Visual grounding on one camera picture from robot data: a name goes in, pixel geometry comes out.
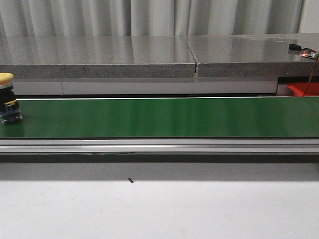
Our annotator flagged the grey stone counter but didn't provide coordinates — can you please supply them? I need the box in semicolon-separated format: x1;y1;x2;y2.
0;33;319;97

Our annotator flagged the yellow mushroom push button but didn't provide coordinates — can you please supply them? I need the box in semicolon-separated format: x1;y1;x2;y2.
0;73;23;125

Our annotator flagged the small sensor circuit board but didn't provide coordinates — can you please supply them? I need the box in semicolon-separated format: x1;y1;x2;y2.
289;44;319;59

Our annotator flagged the red plastic bin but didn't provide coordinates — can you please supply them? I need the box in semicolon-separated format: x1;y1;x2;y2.
288;82;319;97

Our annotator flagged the white pleated curtain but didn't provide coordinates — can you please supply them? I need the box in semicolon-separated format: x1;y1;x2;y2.
0;0;319;36

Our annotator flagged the green conveyor belt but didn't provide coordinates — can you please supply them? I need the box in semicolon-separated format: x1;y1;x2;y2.
0;97;319;139

